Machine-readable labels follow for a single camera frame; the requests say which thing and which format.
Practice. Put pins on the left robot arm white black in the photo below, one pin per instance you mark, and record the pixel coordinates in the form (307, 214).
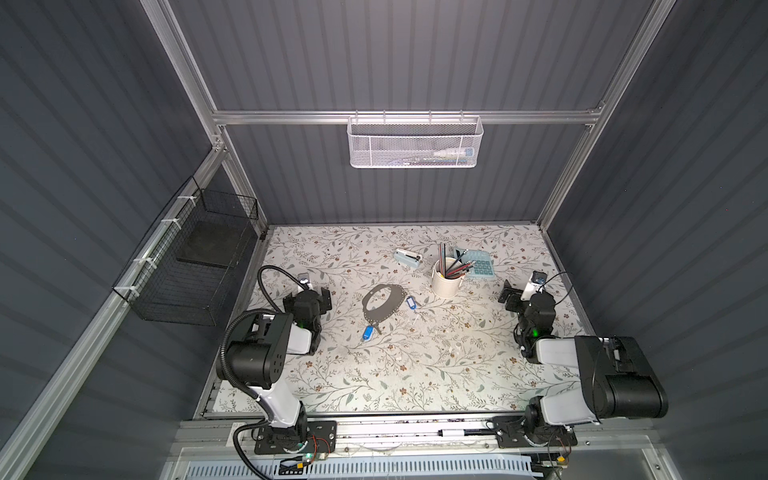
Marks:
(252, 357)

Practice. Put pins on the white wire mesh basket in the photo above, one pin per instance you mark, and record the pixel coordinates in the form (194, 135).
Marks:
(393, 143)

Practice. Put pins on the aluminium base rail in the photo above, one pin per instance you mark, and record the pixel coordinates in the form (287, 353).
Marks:
(442, 433)

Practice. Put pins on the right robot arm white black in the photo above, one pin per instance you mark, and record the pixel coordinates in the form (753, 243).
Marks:
(615, 378)

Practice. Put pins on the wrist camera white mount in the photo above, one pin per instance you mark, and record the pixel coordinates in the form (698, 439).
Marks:
(534, 284)
(304, 279)

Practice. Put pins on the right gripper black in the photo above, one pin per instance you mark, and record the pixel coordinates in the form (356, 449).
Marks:
(516, 298)

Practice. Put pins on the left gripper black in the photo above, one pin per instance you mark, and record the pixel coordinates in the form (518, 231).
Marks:
(321, 301)

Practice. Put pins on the glue tube in basket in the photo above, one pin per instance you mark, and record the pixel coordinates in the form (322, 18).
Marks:
(451, 155)

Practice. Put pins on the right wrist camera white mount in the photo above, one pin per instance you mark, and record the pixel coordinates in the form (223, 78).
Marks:
(534, 284)

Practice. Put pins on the white pencil cup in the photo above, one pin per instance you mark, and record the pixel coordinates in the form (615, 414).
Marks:
(443, 287)

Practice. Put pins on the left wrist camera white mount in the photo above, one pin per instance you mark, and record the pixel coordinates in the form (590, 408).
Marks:
(304, 279)

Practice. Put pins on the black wire basket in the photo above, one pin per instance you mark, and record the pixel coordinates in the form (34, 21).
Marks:
(196, 260)

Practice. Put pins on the light blue stapler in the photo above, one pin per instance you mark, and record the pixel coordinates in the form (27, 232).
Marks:
(407, 258)

